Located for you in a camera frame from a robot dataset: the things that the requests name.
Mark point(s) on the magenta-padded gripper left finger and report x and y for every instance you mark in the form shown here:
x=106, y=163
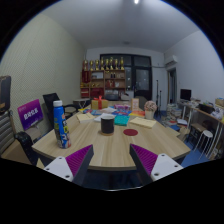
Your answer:
x=78, y=161

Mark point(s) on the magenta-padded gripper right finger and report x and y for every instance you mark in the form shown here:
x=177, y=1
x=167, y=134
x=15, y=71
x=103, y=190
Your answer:
x=146, y=160

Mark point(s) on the blue drink bottle white cap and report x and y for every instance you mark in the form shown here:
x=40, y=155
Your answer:
x=61, y=126

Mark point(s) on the flat round red coaster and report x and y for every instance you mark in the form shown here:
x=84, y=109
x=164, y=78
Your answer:
x=130, y=132

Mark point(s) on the pale yellow notebook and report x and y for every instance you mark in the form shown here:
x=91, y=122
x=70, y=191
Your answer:
x=142, y=122

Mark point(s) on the cream book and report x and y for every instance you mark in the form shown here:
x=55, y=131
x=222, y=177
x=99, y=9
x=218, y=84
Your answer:
x=85, y=117

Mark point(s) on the teal book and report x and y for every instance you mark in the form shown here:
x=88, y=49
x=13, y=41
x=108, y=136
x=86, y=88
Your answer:
x=122, y=120

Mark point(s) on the black mug white inside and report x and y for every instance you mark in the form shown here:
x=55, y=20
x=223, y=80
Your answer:
x=107, y=125

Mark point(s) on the orange red book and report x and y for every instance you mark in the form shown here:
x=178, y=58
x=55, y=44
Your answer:
x=137, y=113

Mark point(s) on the white printed booklet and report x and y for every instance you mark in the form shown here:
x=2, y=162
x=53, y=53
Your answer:
x=99, y=117

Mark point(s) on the pink flowers in white pot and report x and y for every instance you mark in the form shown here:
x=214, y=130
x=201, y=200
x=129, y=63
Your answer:
x=150, y=108

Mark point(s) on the blue picture book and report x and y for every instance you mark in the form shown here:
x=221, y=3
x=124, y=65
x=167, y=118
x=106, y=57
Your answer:
x=95, y=112

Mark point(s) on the stack of books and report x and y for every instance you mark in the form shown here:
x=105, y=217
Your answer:
x=173, y=115

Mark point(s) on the blue printed magazine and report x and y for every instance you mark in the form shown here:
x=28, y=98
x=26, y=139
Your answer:
x=121, y=113

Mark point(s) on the black chair backrest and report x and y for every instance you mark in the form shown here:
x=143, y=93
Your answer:
x=25, y=145

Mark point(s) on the yellow gift box red ribbon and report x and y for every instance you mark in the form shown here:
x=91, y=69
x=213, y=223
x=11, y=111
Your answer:
x=95, y=104

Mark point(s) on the brown wooden stool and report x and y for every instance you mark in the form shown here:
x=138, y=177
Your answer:
x=197, y=127

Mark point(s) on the small round table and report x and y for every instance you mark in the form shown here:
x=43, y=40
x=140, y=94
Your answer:
x=81, y=100

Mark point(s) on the black office chair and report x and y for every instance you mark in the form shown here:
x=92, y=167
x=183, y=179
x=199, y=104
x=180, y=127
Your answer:
x=51, y=103

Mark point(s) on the black tripod stand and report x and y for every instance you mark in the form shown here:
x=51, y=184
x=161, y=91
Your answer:
x=157, y=96

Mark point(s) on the white round stool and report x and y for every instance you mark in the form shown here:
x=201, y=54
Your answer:
x=206, y=134

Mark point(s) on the purple sign board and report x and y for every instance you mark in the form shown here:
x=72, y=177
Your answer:
x=30, y=114

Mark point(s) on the cluttered side desk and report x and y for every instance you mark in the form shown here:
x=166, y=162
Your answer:
x=206, y=115

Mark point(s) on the black computer monitor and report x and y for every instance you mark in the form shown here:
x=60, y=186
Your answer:
x=185, y=94

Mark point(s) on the grey striped chair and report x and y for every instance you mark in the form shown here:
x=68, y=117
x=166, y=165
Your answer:
x=5, y=131

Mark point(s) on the black framed glass door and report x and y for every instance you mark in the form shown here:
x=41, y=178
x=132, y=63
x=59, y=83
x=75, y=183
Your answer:
x=141, y=78

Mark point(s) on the wooden shelf unit with trophies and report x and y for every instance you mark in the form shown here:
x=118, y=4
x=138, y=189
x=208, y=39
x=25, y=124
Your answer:
x=100, y=80

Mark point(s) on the black flat panel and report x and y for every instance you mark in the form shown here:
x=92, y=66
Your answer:
x=4, y=93

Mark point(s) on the white ceiling light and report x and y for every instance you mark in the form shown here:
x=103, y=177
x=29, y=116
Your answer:
x=136, y=1

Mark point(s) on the small wooden frame stand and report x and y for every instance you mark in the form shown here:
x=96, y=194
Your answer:
x=135, y=104

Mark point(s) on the white wall air conditioner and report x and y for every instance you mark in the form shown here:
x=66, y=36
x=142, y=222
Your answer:
x=171, y=61

